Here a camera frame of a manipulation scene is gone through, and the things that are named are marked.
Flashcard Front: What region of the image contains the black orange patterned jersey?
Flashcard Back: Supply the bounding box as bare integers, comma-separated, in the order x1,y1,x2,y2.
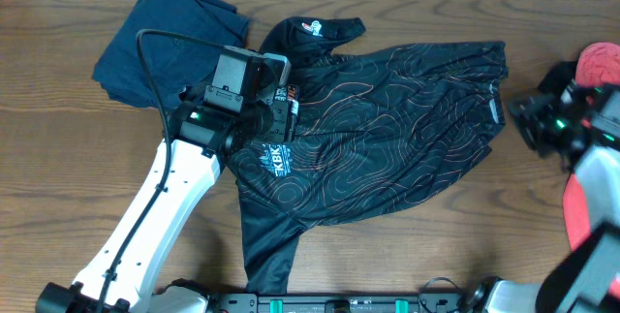
228,16,509,295

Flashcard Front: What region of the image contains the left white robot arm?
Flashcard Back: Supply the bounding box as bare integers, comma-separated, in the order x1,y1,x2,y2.
35,100,298,313

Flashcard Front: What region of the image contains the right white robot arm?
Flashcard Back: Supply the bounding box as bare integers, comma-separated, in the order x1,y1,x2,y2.
468,85,619,312

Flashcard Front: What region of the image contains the black garment under red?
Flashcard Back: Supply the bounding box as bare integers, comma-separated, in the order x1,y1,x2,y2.
538,61,577,97

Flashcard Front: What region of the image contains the red mesh garment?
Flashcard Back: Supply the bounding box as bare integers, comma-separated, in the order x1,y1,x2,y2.
561,42,620,251

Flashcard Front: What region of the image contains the folded navy blue garment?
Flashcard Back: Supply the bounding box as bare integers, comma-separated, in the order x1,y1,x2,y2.
92,0,250,110

